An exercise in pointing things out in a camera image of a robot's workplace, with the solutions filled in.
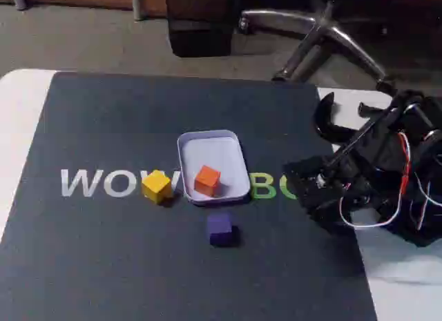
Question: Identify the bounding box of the black camera mount frame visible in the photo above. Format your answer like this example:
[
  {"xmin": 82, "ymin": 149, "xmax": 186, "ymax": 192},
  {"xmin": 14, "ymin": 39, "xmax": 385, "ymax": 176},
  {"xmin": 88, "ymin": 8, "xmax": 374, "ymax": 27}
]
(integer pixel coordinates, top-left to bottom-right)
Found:
[{"xmin": 317, "ymin": 103, "xmax": 405, "ymax": 184}]

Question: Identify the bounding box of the black mat with WOWROBO print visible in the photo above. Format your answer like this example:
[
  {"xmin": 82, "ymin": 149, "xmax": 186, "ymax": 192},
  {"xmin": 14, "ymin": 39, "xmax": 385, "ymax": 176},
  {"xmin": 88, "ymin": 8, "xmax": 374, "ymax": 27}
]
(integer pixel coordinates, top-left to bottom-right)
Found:
[{"xmin": 0, "ymin": 71, "xmax": 379, "ymax": 321}]

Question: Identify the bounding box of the white rectangular tray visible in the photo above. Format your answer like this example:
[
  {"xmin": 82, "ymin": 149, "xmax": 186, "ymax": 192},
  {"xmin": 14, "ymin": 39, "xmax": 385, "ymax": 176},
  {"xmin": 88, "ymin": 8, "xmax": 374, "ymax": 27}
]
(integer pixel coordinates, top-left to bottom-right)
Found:
[{"xmin": 177, "ymin": 129, "xmax": 251, "ymax": 208}]

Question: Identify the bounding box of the black table clamp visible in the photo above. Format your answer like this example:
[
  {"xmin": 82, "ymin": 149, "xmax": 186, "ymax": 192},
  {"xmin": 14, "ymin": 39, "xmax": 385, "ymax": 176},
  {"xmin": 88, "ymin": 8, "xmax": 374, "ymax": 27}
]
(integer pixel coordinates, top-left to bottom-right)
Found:
[{"xmin": 311, "ymin": 91, "xmax": 358, "ymax": 143}]

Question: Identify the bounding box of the yellow wooden block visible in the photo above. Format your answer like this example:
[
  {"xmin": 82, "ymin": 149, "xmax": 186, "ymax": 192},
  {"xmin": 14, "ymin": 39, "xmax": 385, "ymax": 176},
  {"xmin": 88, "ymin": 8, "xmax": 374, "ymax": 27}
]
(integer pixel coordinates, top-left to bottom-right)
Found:
[{"xmin": 141, "ymin": 169, "xmax": 173, "ymax": 205}]

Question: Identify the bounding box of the purple wooden block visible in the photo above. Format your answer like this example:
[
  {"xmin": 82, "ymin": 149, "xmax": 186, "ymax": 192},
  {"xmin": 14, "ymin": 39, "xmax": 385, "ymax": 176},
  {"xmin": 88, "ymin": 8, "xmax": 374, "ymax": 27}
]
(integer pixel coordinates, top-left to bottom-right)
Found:
[{"xmin": 206, "ymin": 212, "xmax": 240, "ymax": 248}]

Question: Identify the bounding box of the red white servo cable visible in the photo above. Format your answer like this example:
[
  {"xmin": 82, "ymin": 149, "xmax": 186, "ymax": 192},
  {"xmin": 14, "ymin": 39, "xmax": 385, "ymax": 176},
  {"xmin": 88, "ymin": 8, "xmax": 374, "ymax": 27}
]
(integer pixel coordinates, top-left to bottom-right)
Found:
[{"xmin": 338, "ymin": 130, "xmax": 415, "ymax": 228}]

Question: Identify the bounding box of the chrome office chair base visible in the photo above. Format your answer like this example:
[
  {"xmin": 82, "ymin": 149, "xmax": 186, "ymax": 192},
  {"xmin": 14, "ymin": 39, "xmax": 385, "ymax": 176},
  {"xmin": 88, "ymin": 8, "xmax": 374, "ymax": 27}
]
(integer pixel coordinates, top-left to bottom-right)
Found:
[{"xmin": 238, "ymin": 0, "xmax": 398, "ymax": 94}]

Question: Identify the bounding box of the orange wooden block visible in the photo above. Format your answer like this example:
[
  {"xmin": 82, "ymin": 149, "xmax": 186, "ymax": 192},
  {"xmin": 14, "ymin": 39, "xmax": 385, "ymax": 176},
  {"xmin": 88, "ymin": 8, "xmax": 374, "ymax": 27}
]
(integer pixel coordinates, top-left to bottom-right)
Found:
[{"xmin": 193, "ymin": 164, "xmax": 221, "ymax": 197}]

